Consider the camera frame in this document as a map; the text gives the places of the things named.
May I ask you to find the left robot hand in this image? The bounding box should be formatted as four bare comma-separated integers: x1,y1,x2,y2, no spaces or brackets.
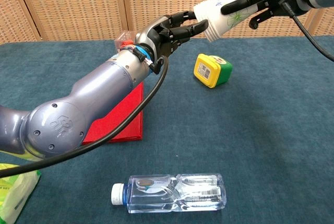
135,10,209,59

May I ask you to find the stack of white paper cups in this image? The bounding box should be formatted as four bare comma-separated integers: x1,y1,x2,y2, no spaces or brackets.
193,0,264,43

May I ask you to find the clear box of red caps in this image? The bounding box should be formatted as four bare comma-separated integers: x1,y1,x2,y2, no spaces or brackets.
114,31,139,52

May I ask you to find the yellow and green container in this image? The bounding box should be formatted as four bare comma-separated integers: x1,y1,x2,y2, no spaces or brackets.
193,53,233,89

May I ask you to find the woven wooden folding screen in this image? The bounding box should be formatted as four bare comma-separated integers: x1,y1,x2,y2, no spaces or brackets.
0,0,334,44

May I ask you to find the red folded cloth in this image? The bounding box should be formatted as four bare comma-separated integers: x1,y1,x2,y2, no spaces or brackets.
82,81,145,144

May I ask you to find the blue felt table cover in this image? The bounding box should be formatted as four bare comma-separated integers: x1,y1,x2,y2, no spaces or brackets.
0,35,334,224

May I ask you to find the clear plastic water bottle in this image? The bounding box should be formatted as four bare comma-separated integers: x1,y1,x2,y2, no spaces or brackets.
111,173,227,214

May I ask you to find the green wet wipes pack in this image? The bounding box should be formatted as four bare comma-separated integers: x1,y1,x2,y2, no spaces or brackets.
0,163,42,224

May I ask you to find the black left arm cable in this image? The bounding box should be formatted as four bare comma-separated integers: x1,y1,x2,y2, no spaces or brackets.
0,56,169,179

